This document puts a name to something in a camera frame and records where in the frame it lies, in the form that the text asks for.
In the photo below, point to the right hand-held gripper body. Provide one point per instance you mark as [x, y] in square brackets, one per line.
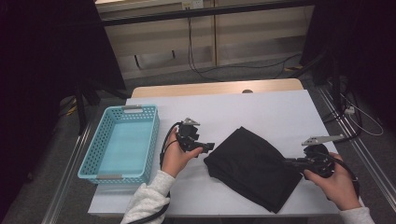
[317, 161]

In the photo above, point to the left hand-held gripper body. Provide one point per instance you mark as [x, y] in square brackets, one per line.
[188, 137]

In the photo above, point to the black shorts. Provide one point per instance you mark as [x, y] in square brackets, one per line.
[252, 168]

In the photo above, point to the light blue plastic basket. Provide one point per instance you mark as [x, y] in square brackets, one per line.
[124, 146]

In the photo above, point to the person's left hand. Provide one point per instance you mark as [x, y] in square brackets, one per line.
[174, 161]

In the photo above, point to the person's right hand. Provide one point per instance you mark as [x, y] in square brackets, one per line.
[342, 186]

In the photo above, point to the white table mat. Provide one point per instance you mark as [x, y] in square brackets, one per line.
[249, 109]

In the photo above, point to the white power plug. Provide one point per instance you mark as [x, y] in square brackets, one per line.
[349, 110]

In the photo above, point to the dark round table grommet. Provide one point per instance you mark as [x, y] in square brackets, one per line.
[247, 91]

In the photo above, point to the black horizontal bar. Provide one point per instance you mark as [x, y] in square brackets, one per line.
[199, 12]

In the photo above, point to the black curtain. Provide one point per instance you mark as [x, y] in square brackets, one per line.
[31, 62]
[367, 31]

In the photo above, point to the aluminium floor rail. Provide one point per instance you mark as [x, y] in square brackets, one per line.
[373, 174]
[62, 186]

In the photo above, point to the white wall socket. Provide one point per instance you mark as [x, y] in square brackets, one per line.
[196, 4]

